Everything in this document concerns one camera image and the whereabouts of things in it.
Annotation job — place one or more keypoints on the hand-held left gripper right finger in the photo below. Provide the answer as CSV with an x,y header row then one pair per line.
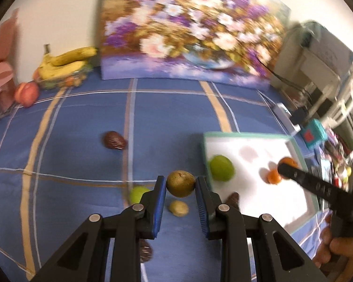
x,y
201,208

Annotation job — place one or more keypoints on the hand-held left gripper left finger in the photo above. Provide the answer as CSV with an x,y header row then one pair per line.
x,y
160,208

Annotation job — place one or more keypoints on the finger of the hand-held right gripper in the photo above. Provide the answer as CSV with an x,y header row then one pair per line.
x,y
311,183

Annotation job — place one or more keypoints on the small yellow round fruit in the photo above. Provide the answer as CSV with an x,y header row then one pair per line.
x,y
178,208

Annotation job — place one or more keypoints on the small green mango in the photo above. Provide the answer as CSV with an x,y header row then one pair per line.
x,y
138,194

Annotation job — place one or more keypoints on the orange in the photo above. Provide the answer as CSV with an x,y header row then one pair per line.
x,y
289,161
273,177

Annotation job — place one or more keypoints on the small tan round fruit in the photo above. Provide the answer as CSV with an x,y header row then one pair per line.
x,y
181,183

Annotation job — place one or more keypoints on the large green mango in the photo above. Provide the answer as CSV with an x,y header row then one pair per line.
x,y
221,168

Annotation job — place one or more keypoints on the white tray with teal rim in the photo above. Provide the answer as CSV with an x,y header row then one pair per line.
x,y
261,199

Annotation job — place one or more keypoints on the person's right hand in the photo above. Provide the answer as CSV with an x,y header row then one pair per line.
x,y
347,248

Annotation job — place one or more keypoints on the colourful clutter pile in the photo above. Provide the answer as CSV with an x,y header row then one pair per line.
x,y
341,158

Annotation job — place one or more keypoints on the teal plastic box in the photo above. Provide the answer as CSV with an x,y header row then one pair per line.
x,y
316,133

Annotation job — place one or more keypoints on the black power adapter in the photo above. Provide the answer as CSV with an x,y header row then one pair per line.
x,y
300,116

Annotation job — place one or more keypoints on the white power strip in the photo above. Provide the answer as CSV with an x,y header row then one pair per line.
x,y
282,110

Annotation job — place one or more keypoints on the blue checked tablecloth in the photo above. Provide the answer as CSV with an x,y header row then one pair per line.
x,y
76,152

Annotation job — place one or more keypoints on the white chair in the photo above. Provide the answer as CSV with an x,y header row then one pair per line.
x,y
314,55

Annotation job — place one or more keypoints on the floral painting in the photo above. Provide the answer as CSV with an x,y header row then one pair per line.
x,y
179,35

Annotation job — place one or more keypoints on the yellow banana bunch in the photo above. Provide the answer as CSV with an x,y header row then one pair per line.
x,y
73,55

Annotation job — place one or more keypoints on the red peach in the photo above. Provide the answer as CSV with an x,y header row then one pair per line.
x,y
27,93

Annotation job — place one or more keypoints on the white lattice frame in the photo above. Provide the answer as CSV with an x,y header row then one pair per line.
x,y
348,94

